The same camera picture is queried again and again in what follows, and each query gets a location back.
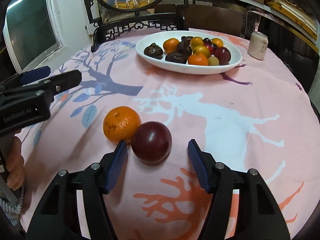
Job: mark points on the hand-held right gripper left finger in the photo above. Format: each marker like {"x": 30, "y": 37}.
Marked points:
{"x": 116, "y": 165}

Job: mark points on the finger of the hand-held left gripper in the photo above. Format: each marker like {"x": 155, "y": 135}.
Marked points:
{"x": 35, "y": 75}
{"x": 65, "y": 80}

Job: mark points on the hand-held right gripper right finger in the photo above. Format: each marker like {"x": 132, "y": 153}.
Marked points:
{"x": 198, "y": 165}

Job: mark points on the orange mandarin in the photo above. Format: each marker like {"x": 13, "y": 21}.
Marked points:
{"x": 171, "y": 45}
{"x": 122, "y": 126}
{"x": 198, "y": 59}
{"x": 197, "y": 42}
{"x": 216, "y": 42}

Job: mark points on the dark red plum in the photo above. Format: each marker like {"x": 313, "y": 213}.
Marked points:
{"x": 151, "y": 142}
{"x": 222, "y": 55}

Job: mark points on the dark brown water chestnut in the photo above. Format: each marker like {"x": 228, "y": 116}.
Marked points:
{"x": 184, "y": 47}
{"x": 186, "y": 39}
{"x": 176, "y": 57}
{"x": 153, "y": 50}

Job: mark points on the white plate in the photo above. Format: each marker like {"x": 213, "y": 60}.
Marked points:
{"x": 200, "y": 69}

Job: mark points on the tan longan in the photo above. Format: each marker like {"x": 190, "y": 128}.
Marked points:
{"x": 213, "y": 60}

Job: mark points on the red cherry tomato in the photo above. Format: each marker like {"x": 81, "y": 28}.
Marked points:
{"x": 211, "y": 46}

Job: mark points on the person's left hand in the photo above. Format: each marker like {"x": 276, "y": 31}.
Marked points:
{"x": 16, "y": 165}

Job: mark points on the white framed window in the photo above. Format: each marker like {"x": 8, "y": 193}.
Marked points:
{"x": 32, "y": 30}

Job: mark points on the oval orange kumquat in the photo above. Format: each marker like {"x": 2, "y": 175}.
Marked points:
{"x": 202, "y": 50}

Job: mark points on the pale pink drink can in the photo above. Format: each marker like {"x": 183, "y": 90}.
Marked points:
{"x": 258, "y": 46}

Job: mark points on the dark brown chair back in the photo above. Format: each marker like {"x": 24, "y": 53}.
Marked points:
{"x": 210, "y": 17}

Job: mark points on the stack of wooden boards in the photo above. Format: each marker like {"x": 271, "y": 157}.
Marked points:
{"x": 287, "y": 2}

